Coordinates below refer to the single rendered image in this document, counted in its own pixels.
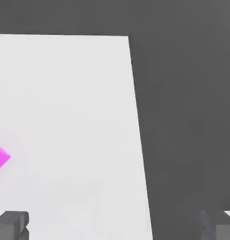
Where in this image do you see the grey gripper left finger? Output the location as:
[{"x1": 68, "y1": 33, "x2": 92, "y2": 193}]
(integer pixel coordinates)
[{"x1": 0, "y1": 211, "x2": 30, "y2": 240}]

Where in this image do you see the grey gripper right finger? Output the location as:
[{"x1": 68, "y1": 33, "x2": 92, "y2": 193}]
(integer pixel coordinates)
[{"x1": 200, "y1": 210, "x2": 230, "y2": 240}]

